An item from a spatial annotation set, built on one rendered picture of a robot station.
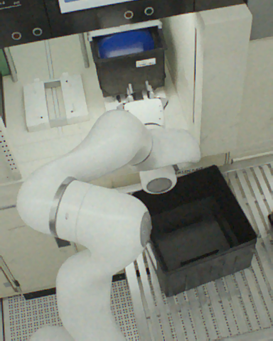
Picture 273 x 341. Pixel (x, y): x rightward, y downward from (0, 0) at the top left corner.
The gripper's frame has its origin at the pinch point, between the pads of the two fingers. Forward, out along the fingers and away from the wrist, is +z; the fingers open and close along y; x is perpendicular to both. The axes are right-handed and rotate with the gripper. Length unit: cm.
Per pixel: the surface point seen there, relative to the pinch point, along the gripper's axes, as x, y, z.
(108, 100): -28.8, -8.5, 26.0
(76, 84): -29, -19, 36
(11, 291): -107, -62, -2
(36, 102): -29, -33, 30
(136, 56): -8.3, 2.2, 23.0
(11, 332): -119, -65, -15
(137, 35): -8.3, 4.0, 33.2
